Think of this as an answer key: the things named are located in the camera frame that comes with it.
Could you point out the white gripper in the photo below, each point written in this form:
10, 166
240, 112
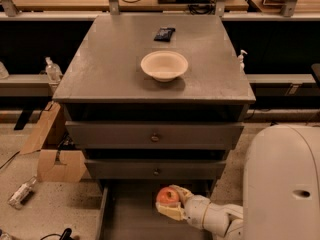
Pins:
196, 209

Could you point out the red apple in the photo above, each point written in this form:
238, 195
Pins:
167, 195

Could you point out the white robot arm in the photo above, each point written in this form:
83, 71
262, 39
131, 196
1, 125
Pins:
281, 191

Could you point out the open grey bottom drawer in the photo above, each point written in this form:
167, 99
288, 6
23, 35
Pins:
128, 212

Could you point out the grey middle drawer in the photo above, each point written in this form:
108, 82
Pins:
154, 169

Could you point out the grey drawer cabinet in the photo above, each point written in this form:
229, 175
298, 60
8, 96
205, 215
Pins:
105, 82

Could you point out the grey top drawer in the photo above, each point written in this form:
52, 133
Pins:
149, 135

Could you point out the brown cardboard box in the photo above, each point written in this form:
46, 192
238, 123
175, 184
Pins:
54, 163

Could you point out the white paper bowl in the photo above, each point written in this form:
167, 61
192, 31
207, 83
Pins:
164, 66

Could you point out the white pump dispenser bottle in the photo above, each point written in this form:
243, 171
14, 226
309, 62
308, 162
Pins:
241, 58

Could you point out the plastic bottle on floor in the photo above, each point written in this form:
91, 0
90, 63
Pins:
22, 192

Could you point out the dark blue snack packet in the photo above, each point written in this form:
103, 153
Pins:
164, 34

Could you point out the clear bottle on ledge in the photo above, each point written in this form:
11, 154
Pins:
53, 70

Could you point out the wooden desk in background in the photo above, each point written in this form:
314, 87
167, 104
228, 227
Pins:
96, 5

